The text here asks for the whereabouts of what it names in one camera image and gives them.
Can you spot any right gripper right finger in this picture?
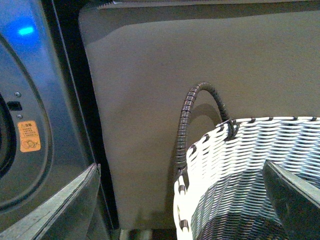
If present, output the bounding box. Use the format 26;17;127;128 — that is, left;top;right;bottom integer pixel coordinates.
262;160;320;240

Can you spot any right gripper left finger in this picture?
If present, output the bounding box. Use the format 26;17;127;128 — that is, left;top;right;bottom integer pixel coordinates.
0;163;101;240

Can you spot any grey front-load washing machine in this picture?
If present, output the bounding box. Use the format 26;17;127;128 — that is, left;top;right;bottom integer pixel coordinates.
0;0;119;240

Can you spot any white woven laundry basket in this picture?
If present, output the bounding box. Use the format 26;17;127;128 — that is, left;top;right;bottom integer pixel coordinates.
173;116;320;240

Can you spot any orange warning sticker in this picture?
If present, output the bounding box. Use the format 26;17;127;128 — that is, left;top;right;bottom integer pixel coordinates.
17;120;41;153

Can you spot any dark wrapped basket handle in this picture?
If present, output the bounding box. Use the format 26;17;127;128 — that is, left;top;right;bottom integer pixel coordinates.
174;82;239;187

